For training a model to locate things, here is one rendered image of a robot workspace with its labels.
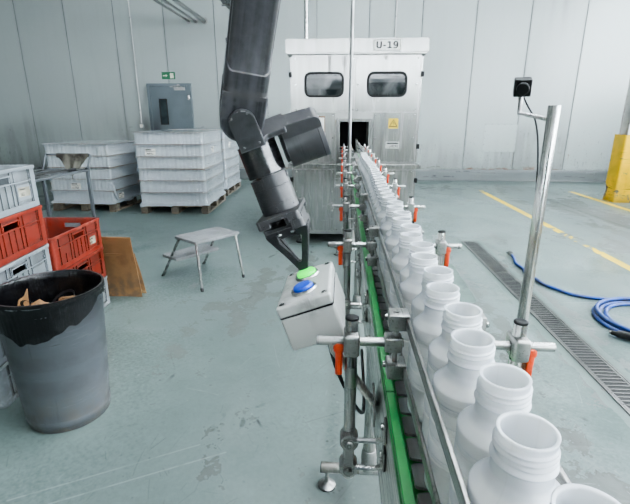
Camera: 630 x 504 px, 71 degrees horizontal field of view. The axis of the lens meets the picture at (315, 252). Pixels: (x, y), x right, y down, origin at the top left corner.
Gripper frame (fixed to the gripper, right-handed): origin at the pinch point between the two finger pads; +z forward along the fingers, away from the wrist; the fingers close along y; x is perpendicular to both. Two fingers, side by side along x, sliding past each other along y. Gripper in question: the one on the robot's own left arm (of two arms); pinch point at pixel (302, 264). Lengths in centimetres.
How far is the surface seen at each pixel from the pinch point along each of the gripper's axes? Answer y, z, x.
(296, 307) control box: -10.0, 2.8, 0.9
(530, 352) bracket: -15.1, 15.4, -25.8
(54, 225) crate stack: 234, -19, 208
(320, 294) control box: -9.7, 2.1, -2.8
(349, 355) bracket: -16.1, 8.5, -4.7
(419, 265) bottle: -7.8, 3.1, -16.6
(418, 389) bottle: -19.9, 13.1, -11.5
